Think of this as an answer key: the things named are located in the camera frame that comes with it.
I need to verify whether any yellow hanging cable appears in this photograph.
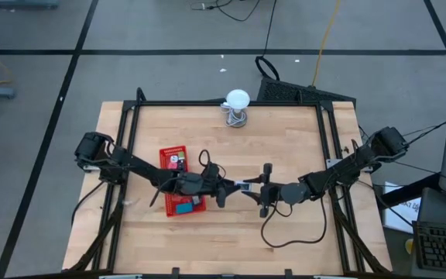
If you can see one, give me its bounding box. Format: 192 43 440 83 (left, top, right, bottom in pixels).
310 0 342 88

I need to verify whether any large red plastic basket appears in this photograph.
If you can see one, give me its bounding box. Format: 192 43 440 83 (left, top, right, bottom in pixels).
163 192 208 219

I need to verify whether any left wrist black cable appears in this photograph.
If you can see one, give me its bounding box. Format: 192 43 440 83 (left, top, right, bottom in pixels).
197 148 214 169

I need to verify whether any teal box with label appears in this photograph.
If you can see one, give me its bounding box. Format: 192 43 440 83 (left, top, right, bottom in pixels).
175 201 194 215

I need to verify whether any black perforated computer tower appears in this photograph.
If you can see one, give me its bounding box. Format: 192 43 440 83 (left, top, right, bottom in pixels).
256 76 357 106

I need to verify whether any black computer keyboard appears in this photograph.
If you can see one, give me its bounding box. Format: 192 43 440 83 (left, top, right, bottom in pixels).
411 219 446 275

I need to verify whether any black aluminium table frame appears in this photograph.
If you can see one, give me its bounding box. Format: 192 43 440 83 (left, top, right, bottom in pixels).
67 87 393 274

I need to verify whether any small red plastic basket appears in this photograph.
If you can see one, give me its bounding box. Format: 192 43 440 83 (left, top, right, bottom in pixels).
158 145 189 172

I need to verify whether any white paper sheet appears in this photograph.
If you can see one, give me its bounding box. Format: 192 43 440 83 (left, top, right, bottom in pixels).
383 181 422 235

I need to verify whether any white mushroom table lamp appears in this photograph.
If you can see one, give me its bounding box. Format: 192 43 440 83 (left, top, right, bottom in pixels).
225 88 252 128

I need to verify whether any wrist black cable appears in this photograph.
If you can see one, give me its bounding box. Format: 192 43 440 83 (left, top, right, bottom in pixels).
260 196 328 250
197 148 214 169

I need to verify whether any thin black cable with plug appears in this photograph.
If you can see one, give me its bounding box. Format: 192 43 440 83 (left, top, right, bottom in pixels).
190 0 263 22

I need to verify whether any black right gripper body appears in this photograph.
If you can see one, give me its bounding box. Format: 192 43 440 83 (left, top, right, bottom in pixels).
259 162 284 219

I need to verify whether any white coiled lamp cable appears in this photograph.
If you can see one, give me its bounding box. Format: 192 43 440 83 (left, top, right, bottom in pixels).
219 102 249 129

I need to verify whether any black hanging cable with loop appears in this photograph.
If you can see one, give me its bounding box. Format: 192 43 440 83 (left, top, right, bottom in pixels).
254 0 281 82

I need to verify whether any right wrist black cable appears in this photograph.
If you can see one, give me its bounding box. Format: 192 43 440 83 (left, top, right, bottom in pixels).
260 196 328 250

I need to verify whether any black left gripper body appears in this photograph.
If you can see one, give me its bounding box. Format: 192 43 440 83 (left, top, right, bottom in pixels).
175 164 228 208

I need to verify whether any black desk beam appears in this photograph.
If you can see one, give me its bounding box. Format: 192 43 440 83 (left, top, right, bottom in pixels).
377 172 443 210

